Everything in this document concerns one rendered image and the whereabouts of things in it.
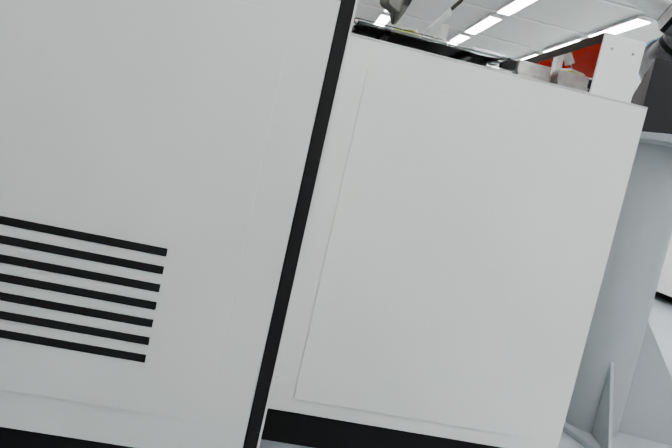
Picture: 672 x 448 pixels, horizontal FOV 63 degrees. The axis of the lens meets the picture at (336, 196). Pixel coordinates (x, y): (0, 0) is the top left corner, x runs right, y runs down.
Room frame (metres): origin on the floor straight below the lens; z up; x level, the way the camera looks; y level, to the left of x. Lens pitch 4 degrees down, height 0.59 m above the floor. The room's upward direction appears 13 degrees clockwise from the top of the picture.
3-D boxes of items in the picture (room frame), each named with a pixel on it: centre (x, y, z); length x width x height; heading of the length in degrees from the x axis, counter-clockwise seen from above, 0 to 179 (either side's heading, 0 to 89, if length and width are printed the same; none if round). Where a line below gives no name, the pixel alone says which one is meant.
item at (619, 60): (1.44, -0.48, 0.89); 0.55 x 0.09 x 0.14; 7
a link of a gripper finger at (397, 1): (1.46, -0.04, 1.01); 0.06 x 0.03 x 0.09; 126
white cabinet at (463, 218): (1.56, -0.21, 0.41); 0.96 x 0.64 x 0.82; 7
